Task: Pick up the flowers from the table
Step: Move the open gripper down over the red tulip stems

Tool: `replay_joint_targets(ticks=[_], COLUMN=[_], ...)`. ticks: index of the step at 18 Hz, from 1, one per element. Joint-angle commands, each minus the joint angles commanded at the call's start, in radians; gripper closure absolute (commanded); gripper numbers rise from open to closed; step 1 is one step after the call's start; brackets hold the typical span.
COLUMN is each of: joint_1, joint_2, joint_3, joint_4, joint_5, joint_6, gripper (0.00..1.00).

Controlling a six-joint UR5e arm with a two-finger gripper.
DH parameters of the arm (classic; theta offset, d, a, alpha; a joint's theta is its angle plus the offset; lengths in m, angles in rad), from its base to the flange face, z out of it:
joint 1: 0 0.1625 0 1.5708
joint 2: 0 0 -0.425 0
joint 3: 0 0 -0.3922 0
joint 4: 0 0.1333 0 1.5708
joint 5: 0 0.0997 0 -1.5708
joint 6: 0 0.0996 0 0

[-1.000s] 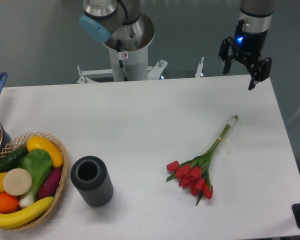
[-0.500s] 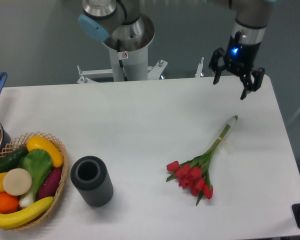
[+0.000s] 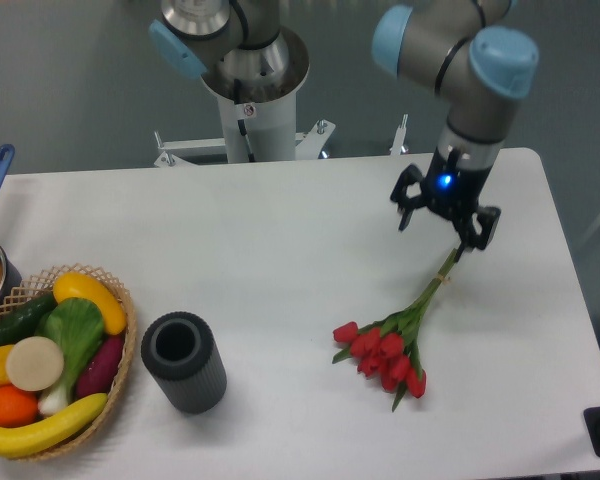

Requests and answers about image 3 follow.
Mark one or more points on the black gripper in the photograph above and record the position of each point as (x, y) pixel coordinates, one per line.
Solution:
(450, 192)

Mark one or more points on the yellow squash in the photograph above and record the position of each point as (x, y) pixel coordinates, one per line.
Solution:
(78, 285)

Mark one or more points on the woven wicker basket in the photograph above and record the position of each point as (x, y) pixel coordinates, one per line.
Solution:
(42, 283)

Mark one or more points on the dark grey ribbed vase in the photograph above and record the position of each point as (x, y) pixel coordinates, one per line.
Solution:
(180, 352)

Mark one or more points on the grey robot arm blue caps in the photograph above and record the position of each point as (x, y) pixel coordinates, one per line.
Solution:
(457, 49)

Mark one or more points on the green cucumber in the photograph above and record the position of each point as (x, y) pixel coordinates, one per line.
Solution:
(23, 321)

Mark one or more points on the green bok choy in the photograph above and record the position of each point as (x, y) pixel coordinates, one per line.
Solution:
(76, 326)

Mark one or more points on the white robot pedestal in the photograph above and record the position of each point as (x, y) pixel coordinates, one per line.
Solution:
(252, 132)

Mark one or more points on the orange fruit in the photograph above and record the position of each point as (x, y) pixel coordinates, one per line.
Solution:
(17, 407)

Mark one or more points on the beige round disc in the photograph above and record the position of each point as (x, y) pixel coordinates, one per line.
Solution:
(34, 364)

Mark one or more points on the red tulip bouquet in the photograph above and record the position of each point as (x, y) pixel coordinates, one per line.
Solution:
(388, 349)

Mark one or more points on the yellow banana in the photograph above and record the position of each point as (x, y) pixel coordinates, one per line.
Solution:
(39, 436)

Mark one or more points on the purple sweet potato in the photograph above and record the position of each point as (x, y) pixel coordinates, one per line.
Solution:
(99, 374)

